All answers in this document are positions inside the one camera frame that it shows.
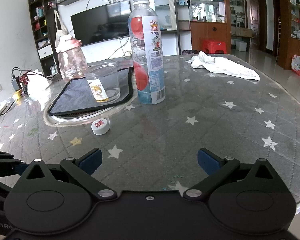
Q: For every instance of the grey cloth black edging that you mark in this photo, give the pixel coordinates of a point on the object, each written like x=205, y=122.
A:
x=72, y=97

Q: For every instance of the clear plastic bottle red label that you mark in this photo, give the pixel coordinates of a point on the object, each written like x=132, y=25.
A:
x=150, y=80

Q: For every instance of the black television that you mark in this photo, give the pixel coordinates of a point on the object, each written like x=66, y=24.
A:
x=97, y=22

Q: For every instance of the white bottle cap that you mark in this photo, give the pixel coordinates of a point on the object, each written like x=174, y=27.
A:
x=100, y=127

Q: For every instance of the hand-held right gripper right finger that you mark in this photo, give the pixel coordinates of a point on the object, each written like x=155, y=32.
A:
x=210, y=163

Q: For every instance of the red plastic stool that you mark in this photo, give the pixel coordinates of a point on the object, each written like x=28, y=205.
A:
x=213, y=46

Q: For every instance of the wooden shelf cabinet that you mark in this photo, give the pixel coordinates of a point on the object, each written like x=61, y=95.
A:
x=283, y=30

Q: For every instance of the glass display cabinet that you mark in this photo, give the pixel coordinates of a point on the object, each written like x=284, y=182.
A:
x=176, y=5

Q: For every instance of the pink water bottle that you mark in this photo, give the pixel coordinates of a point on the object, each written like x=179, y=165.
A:
x=71, y=62

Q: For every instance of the white rag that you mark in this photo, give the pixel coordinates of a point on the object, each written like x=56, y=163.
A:
x=227, y=68

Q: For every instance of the dark shelf unit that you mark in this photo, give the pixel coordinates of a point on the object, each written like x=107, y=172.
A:
x=46, y=12

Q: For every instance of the white plastic sheet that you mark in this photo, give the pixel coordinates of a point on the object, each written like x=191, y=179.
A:
x=38, y=82

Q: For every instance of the white tote bag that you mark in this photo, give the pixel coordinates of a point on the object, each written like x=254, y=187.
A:
x=60, y=37

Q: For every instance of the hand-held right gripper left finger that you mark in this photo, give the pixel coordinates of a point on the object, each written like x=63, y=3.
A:
x=90, y=162

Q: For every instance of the white power strip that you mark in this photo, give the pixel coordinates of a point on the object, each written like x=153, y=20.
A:
x=0, y=112

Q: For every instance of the white cardboard box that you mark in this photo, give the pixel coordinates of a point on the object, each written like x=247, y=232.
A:
x=240, y=45

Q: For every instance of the wooden door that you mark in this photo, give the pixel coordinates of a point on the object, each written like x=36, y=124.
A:
x=255, y=17

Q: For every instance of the grey star printed tablecloth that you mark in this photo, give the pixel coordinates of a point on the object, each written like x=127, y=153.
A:
x=165, y=130

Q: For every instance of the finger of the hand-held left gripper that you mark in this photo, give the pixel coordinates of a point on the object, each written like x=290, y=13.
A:
x=5, y=167

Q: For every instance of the wooden glass cabinet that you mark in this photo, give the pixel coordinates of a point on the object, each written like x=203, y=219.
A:
x=210, y=33

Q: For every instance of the grey power adapter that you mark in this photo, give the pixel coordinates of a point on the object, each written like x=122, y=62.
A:
x=15, y=83

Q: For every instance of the red electronics module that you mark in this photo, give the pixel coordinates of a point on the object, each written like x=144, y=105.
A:
x=24, y=82

